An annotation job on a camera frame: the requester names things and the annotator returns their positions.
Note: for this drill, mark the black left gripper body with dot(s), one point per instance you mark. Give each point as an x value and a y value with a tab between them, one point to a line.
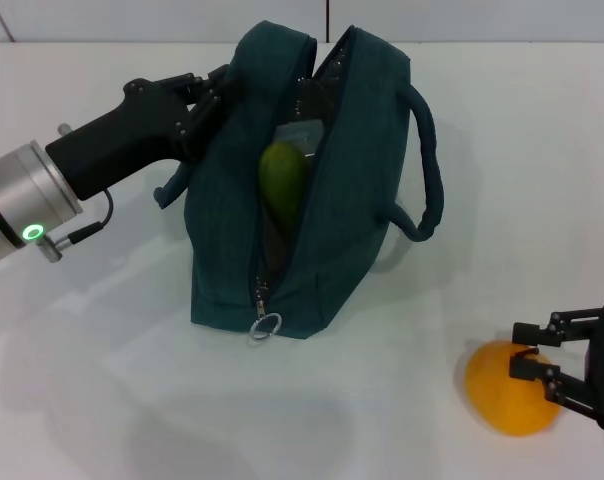
119	142

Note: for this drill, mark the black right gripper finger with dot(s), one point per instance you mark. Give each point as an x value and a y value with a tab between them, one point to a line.
567	390
567	327

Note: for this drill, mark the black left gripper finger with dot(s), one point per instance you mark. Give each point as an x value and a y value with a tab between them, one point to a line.
197	85
207	122

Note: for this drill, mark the orange yellow pear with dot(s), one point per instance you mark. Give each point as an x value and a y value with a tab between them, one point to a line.
492	395

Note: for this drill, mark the green cucumber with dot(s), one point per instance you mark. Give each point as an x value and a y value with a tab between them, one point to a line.
282	180

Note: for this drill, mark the clear plastic food container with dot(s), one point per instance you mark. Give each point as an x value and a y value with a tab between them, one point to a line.
304	137

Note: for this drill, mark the dark teal insulated bag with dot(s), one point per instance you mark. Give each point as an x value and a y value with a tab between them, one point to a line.
352	200

